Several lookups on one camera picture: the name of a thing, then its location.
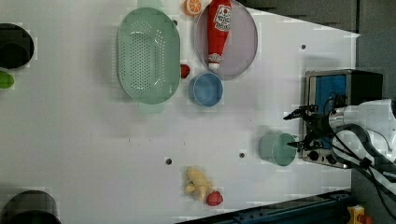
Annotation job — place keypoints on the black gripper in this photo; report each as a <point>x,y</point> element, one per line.
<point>316,125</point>

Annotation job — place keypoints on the light green mug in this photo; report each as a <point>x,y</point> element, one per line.
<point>274,148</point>

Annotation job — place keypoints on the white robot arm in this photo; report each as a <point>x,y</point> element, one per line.
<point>361,137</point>

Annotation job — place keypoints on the lilac round plate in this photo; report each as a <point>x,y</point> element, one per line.
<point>241,45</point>

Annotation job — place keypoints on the blue cup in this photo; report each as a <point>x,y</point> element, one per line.
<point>205,89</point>

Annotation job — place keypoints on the yellow red button box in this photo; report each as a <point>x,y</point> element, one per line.
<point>357,215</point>

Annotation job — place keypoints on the red strawberry toy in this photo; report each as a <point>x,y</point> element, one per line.
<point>214,198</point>

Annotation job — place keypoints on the yellow banana toy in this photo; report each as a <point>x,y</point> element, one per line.
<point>198,183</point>

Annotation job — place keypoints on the small red toy fruit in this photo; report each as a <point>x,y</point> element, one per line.
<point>185,70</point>

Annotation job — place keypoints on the red ketchup bottle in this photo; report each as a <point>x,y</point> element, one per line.
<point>218,28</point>

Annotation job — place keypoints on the orange slice toy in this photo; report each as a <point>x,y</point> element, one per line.
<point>192,7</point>

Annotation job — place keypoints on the green oval colander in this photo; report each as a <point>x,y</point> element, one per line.
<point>148,55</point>

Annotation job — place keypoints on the black cylinder lower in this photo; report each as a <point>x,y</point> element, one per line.
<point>31,207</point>

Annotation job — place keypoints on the black cylinder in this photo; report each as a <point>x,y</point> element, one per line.
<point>31,207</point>
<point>16,46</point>

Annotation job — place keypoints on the black cylinder upper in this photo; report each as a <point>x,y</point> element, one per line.
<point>16,46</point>

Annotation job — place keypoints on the green round object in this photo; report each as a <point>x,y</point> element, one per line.
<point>6,80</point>

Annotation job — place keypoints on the blue metal frame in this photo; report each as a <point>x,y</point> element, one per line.
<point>327,208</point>

